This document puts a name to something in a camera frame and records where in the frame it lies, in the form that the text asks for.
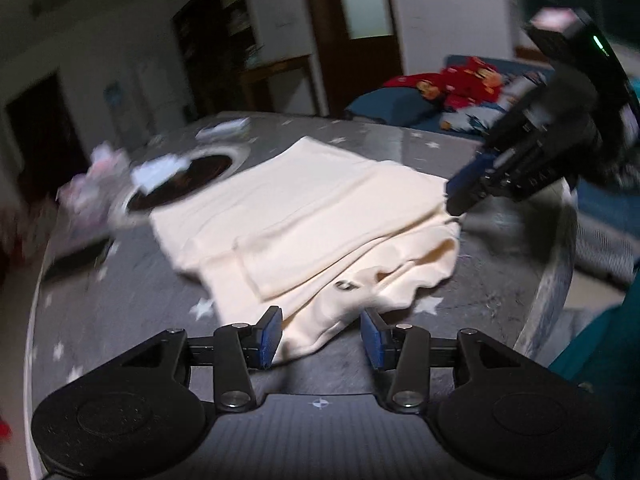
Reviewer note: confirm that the white tissue box pink pack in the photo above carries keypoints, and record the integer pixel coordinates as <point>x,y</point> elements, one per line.
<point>92,205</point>

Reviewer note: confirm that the black smartphone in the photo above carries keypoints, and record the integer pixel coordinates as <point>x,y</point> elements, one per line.
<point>80,260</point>

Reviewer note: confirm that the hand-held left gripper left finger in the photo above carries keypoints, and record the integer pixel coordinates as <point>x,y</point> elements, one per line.
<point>270,336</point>

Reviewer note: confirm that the blue chair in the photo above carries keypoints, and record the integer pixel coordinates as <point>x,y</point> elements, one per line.
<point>600,400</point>

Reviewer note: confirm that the white tissue paper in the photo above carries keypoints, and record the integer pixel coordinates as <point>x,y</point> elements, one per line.
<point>160,172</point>

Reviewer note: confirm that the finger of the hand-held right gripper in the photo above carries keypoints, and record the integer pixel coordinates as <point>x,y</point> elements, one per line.
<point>470,172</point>
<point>462,204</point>

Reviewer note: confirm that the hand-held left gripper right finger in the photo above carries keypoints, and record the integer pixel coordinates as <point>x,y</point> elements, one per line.
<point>373,340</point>

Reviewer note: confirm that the round built-in induction cooktop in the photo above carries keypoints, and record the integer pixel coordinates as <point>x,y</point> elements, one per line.
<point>200,172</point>

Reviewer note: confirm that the wooden display cabinet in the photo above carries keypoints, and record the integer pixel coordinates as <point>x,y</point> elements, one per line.
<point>215,45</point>

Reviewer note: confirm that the blue striped cloth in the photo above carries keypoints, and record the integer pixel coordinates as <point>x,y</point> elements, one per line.
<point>607,235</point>

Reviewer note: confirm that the red printed blanket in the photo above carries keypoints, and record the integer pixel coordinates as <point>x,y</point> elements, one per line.
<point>460,80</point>

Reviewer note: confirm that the blue water bottle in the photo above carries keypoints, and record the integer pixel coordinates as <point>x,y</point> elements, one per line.
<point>115,95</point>

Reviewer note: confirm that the dark wooden door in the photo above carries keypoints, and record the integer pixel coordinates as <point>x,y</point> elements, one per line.
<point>45,135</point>

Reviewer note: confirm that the wooden desk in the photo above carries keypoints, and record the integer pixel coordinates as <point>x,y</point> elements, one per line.
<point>280,82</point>

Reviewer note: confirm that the cream shirt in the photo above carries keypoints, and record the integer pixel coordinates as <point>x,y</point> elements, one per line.
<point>300,210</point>

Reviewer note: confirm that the wooden door frosted glass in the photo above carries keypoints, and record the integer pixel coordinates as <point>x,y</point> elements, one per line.
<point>350,35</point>

